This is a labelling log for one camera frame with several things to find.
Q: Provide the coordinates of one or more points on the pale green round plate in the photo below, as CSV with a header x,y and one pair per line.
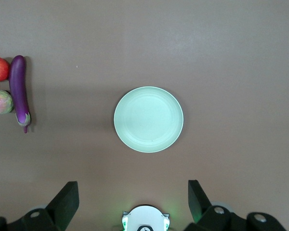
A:
x,y
148,119

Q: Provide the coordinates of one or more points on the purple eggplant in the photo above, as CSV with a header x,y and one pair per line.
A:
x,y
18,89

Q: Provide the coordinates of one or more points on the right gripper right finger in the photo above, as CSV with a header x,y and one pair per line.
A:
x,y
200,207

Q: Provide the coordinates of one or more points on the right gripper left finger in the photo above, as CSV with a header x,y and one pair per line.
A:
x,y
62,207

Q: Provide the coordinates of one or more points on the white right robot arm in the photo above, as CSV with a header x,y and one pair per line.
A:
x,y
145,216

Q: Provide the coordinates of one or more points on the brown table cloth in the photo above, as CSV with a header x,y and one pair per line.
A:
x,y
144,36

